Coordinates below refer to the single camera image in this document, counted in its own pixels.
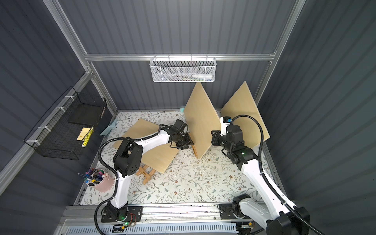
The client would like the wooden easel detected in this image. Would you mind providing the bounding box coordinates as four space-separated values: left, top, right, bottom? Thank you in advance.
136 165 156 185
189 133 198 158

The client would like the light plywood board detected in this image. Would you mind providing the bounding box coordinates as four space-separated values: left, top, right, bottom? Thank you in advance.
221 82 270 148
123 119 178 173
184 83 220 159

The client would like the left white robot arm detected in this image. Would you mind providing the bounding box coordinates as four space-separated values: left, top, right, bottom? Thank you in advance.
97 119 194 222

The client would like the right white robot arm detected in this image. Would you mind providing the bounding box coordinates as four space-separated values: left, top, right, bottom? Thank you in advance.
211 123 310 235

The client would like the floral table mat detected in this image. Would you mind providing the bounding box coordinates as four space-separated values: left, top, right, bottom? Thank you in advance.
77 111 263 206

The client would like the white marker in basket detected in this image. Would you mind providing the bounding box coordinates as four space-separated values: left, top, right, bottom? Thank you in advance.
191 74 212 80

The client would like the teal calculator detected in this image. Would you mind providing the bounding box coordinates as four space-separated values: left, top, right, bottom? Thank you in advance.
100 118 117 136

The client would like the pink pen cup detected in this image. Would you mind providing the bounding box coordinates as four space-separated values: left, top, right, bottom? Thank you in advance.
77 167 115 193

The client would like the yellow green pen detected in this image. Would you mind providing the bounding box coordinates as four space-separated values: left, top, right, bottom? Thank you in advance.
82 127 94 147

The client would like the yellow sticky note pad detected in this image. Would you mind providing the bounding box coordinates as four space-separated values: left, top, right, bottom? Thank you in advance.
76 127 91 141

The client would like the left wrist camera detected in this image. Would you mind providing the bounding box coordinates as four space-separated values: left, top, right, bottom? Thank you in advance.
173 119 189 134

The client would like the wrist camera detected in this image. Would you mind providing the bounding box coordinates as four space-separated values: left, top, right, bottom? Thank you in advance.
220 116 232 136
173 119 189 134

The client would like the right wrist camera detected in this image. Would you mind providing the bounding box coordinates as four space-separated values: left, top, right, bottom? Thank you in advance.
220 116 232 136

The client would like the white wire mesh basket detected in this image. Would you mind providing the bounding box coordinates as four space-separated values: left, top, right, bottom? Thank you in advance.
149 58 217 83

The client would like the left black corrugated cable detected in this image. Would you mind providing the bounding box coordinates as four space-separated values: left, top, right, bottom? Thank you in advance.
93 124 168 235

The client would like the black corrugated cable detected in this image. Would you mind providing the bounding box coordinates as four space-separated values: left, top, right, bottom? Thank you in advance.
231 114 324 235
93 124 168 235

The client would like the right black corrugated cable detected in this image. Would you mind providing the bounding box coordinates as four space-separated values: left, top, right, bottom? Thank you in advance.
231 114 324 235

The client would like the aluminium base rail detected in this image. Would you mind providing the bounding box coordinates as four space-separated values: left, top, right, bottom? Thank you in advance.
54 203 273 235

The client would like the black wire wall basket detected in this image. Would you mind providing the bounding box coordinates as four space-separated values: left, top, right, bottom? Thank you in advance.
24 89 107 161

